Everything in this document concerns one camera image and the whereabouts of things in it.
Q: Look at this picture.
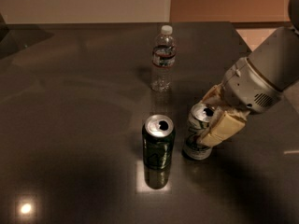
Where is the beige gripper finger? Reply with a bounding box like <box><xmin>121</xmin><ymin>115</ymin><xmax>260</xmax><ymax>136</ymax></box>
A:
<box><xmin>200</xmin><ymin>84</ymin><xmax>225</xmax><ymax>107</ymax></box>
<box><xmin>197</xmin><ymin>106</ymin><xmax>249</xmax><ymax>147</ymax></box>

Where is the silver 7up can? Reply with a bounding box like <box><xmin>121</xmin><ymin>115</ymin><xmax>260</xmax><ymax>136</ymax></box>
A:
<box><xmin>182</xmin><ymin>103</ymin><xmax>214</xmax><ymax>161</ymax></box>

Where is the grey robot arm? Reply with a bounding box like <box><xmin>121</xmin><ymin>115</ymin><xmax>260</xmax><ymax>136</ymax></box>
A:
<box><xmin>196</xmin><ymin>0</ymin><xmax>299</xmax><ymax>147</ymax></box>

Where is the green soda can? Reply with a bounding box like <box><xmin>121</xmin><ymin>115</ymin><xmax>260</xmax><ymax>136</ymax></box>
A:
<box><xmin>142</xmin><ymin>114</ymin><xmax>176</xmax><ymax>170</ymax></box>

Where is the clear plastic water bottle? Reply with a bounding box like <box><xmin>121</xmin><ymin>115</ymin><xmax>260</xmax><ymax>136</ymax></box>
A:
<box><xmin>150</xmin><ymin>25</ymin><xmax>177</xmax><ymax>92</ymax></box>

